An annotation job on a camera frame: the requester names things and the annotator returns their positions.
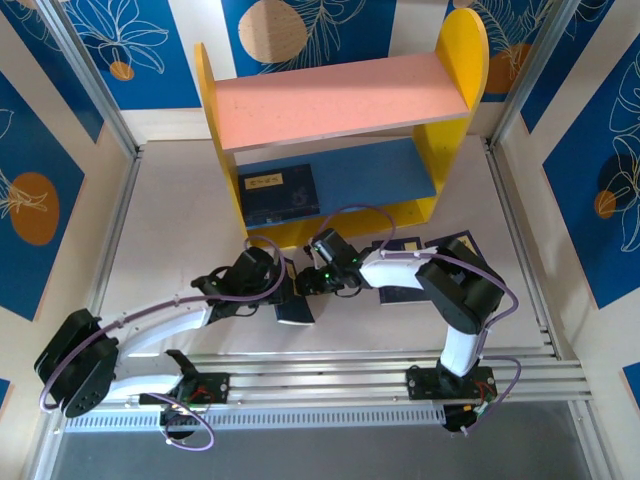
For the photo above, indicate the yellow pink blue bookshelf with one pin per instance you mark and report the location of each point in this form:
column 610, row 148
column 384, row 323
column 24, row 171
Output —
column 340, row 95

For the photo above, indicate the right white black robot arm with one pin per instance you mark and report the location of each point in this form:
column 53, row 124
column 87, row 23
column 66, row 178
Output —
column 460, row 300

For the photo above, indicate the aluminium frame post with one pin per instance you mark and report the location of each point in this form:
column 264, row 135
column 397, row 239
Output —
column 531, row 75
column 92, row 75

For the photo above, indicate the navy book titled 论语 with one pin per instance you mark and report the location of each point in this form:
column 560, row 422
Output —
column 297, row 314

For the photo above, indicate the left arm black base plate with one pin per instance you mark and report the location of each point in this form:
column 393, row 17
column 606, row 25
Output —
column 215, row 387

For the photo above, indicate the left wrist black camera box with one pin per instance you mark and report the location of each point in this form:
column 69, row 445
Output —
column 255, row 265

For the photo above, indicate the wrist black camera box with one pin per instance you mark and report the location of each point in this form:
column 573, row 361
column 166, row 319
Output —
column 255, row 265
column 330, row 245

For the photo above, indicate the navy book titled 梦溪笔谈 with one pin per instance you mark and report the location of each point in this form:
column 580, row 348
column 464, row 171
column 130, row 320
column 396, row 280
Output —
column 465, row 240

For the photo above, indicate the navy book long yellow label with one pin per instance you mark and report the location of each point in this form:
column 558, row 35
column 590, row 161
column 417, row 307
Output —
column 280, row 216

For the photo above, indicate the navy book titled 易经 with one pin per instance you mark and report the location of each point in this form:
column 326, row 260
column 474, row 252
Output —
column 400, row 296

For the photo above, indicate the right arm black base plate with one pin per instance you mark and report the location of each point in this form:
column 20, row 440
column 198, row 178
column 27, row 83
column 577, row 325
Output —
column 420, row 382

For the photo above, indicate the aluminium rail frame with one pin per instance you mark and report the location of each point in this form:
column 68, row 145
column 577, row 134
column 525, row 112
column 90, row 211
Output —
column 320, row 382

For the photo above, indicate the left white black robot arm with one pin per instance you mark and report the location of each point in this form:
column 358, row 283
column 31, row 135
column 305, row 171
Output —
column 75, row 365

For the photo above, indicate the aluminium side rail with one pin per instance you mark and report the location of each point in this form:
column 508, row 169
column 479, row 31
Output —
column 111, row 250
column 498, row 170

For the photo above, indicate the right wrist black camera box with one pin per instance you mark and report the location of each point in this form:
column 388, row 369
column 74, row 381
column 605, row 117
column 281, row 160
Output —
column 330, row 245

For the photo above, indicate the navy book wide yellow label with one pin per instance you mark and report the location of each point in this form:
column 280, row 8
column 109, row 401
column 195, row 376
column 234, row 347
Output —
column 280, row 220

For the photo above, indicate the navy book titled 孙子兵法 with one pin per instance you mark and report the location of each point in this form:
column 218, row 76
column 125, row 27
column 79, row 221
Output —
column 280, row 192

